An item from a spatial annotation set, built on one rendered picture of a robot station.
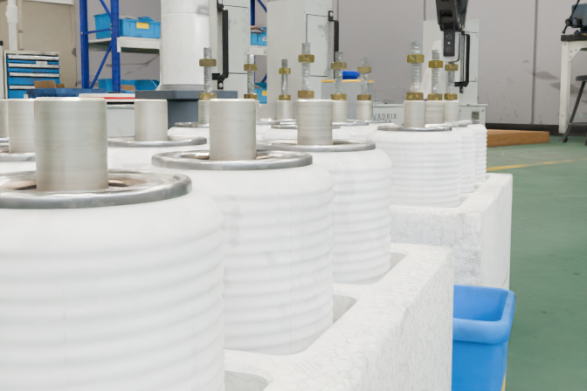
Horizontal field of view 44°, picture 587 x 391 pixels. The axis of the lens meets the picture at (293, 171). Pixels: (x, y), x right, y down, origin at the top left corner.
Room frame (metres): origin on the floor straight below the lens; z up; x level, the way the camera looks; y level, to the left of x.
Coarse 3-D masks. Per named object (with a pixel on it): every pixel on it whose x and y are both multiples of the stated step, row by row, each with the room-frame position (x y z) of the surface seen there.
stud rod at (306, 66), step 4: (304, 44) 0.78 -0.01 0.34; (308, 44) 0.78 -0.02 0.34; (304, 48) 0.78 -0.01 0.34; (308, 48) 0.78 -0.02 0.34; (304, 52) 0.78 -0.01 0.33; (308, 52) 0.78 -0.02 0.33; (304, 64) 0.78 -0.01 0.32; (308, 64) 0.78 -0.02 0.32; (304, 68) 0.78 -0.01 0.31; (308, 68) 0.78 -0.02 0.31; (304, 72) 0.78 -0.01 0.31; (308, 72) 0.78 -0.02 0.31; (304, 76) 0.78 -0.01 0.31; (308, 76) 0.78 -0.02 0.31; (304, 80) 0.78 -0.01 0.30; (308, 80) 0.78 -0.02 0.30; (304, 84) 0.78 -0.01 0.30; (308, 84) 0.78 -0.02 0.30; (304, 88) 0.78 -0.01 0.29; (308, 88) 0.78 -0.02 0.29
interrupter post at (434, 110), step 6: (426, 102) 0.85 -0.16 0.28; (432, 102) 0.84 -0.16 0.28; (438, 102) 0.84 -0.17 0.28; (444, 102) 0.84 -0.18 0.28; (426, 108) 0.85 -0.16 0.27; (432, 108) 0.84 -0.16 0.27; (438, 108) 0.84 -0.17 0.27; (444, 108) 0.85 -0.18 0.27; (426, 114) 0.85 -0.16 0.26; (432, 114) 0.84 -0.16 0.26; (438, 114) 0.84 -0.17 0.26; (444, 114) 0.85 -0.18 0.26; (426, 120) 0.85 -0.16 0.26; (432, 120) 0.84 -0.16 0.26; (438, 120) 0.84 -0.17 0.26
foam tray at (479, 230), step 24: (480, 192) 0.79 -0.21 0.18; (504, 192) 0.88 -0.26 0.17; (408, 216) 0.66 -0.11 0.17; (432, 216) 0.66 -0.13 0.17; (456, 216) 0.65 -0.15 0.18; (480, 216) 0.64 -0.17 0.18; (504, 216) 0.89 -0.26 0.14; (408, 240) 0.66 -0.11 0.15; (432, 240) 0.66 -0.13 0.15; (456, 240) 0.65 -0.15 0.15; (480, 240) 0.64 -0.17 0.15; (504, 240) 0.90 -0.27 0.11; (456, 264) 0.65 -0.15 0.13; (480, 264) 0.65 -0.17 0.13; (504, 264) 0.91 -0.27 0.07; (504, 288) 0.92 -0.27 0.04
